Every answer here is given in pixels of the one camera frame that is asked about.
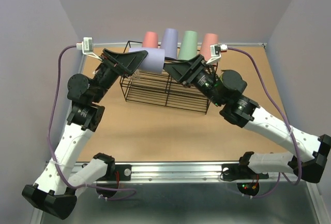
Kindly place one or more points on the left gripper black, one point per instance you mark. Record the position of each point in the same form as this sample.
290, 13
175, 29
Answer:
126, 63

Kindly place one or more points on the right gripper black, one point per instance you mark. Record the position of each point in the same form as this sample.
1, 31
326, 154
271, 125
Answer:
185, 72

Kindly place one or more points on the clear glass cup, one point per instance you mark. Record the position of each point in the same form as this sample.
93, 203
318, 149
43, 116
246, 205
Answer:
136, 75

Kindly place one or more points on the green plastic cup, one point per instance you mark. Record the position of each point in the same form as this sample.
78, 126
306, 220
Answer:
189, 46

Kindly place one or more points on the purple plastic cup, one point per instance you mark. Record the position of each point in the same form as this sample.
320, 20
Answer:
154, 61
169, 43

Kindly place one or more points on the red plastic cup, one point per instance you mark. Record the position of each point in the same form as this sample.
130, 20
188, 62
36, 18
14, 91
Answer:
150, 40

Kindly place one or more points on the black wire dish rack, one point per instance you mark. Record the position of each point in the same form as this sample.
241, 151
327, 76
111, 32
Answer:
163, 90

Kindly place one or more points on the pink plastic cup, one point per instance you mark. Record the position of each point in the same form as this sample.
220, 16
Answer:
209, 39

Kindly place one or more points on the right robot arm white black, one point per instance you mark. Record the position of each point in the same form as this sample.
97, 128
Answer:
306, 155

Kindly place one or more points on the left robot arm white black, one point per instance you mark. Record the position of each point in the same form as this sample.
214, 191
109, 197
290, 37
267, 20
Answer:
85, 94

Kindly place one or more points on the aluminium back rail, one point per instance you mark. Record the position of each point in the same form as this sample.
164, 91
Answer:
138, 44

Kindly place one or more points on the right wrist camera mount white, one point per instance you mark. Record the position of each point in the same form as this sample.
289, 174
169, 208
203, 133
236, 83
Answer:
215, 53

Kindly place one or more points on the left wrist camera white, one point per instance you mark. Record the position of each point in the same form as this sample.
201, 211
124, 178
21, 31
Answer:
87, 47

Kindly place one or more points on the aluminium front rail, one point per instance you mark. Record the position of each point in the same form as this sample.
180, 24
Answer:
181, 172

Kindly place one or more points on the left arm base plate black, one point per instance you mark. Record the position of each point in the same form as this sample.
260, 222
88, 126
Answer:
123, 171

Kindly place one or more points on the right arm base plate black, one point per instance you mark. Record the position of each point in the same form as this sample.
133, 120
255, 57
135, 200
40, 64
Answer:
234, 171

